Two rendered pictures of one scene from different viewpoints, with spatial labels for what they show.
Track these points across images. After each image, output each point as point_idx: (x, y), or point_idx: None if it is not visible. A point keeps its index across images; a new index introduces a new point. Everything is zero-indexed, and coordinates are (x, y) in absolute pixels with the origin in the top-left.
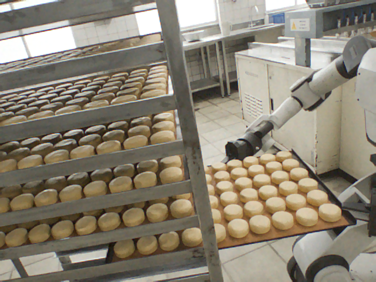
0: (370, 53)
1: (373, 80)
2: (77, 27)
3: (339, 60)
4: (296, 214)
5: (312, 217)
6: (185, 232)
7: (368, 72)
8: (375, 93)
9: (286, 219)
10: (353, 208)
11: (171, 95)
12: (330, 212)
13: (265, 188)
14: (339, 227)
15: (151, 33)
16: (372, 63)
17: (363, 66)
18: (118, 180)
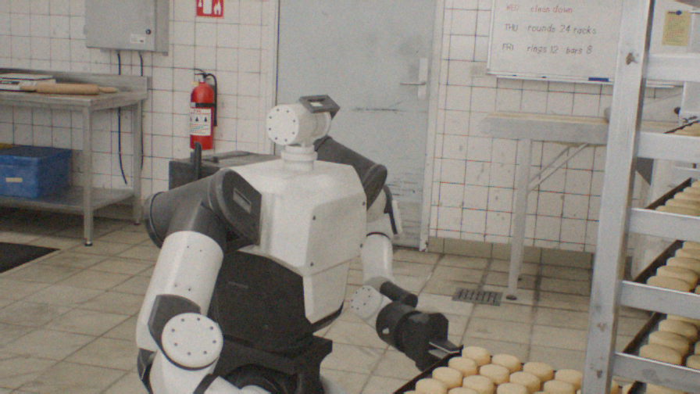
0: (298, 184)
1: (334, 214)
2: None
3: (218, 232)
4: (517, 363)
5: (507, 354)
6: None
7: (327, 207)
8: (337, 232)
9: (536, 363)
10: (451, 342)
11: (695, 170)
12: (480, 349)
13: (513, 391)
14: None
15: (680, 137)
16: (319, 193)
17: (317, 202)
18: None
